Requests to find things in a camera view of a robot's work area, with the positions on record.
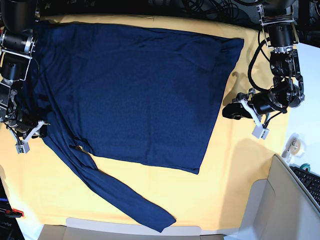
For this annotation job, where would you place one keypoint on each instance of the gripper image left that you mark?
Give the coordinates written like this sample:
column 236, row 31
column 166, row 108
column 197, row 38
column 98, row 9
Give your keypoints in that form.
column 23, row 131

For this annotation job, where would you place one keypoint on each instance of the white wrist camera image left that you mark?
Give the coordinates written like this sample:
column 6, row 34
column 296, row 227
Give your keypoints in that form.
column 22, row 148

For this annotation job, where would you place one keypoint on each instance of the yellow table cloth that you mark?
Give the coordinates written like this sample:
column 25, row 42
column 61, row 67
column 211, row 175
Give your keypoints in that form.
column 48, row 192

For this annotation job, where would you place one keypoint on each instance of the red clamp bottom left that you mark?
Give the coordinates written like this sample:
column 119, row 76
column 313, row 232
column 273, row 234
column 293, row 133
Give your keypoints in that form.
column 13, row 213

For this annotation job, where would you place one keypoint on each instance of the green tape roll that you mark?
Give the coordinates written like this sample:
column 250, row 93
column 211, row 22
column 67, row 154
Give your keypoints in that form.
column 306, row 167

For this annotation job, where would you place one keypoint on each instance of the cardboard box right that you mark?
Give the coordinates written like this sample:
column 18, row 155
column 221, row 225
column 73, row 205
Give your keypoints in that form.
column 280, row 208

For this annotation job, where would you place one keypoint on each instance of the clear tape dispenser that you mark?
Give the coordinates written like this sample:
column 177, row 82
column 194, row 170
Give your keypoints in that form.
column 294, row 148

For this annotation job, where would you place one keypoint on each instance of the dark blue long-sleeve shirt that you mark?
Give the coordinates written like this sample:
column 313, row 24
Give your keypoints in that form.
column 141, row 95

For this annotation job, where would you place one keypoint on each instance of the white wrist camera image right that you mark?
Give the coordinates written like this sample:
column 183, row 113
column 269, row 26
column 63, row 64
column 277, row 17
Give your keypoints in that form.
column 260, row 132

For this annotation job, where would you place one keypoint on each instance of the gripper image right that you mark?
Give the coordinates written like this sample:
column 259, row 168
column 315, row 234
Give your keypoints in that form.
column 260, row 102

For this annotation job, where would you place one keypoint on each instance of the black keyboard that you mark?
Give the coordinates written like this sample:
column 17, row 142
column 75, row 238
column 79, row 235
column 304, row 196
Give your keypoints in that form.
column 308, row 183

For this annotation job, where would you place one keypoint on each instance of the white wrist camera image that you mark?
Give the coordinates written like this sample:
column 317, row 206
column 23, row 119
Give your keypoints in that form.
column 22, row 148
column 260, row 132

